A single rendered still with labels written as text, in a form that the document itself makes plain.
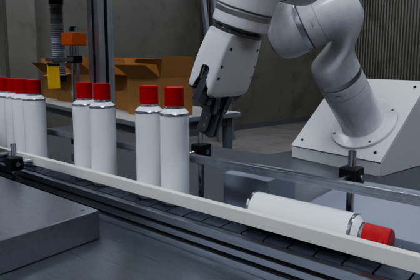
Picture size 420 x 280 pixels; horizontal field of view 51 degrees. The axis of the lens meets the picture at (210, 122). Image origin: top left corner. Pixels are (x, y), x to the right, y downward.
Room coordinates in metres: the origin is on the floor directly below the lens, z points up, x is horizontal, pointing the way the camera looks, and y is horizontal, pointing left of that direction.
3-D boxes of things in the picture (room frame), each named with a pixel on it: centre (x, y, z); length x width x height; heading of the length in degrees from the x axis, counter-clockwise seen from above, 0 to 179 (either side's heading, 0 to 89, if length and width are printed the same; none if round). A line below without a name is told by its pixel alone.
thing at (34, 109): (1.05, 0.42, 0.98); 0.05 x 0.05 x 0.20
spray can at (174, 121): (0.76, 0.06, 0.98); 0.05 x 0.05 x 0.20
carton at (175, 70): (2.90, 0.33, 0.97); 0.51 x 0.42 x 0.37; 134
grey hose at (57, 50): (1.16, 0.39, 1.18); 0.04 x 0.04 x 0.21
